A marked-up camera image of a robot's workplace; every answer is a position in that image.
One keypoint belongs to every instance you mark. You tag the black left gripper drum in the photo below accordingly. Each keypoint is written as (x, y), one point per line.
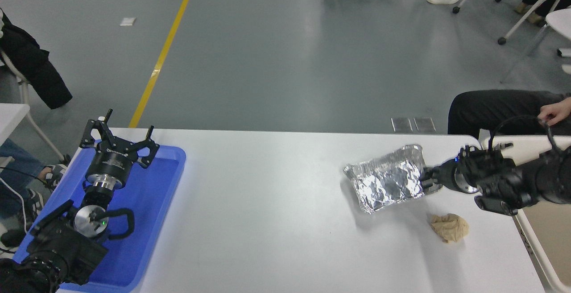
(110, 163)

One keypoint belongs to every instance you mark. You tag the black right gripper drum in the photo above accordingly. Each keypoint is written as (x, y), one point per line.
(446, 175)

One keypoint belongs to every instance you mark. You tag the silver foil plate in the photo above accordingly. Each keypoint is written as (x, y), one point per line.
(388, 181)

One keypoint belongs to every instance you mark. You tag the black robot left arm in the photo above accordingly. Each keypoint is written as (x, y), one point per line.
(58, 248)

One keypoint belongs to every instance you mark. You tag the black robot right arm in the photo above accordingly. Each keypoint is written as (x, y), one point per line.
(548, 177)

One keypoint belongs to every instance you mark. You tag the metal floor plate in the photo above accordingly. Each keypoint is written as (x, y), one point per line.
(424, 124)
(401, 124)

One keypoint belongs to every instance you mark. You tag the person's hand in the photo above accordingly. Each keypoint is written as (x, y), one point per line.
(557, 112)

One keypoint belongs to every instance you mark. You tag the crumpled tan paper ball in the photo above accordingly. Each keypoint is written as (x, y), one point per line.
(450, 229)

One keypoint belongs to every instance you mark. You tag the blue plastic tray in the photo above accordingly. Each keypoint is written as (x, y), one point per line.
(151, 195)

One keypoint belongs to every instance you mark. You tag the white side table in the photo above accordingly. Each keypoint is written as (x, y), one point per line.
(11, 119)

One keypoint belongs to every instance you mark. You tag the black jacket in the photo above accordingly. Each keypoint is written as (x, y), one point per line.
(31, 65)

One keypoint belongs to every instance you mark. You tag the white paper scrap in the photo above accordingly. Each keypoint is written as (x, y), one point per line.
(128, 22)

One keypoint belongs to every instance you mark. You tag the large pale bin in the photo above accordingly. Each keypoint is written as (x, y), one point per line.
(548, 239)

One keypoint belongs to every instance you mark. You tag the white round table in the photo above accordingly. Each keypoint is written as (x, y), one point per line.
(562, 21)

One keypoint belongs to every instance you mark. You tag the white frame chair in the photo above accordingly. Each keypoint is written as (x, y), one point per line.
(23, 94)

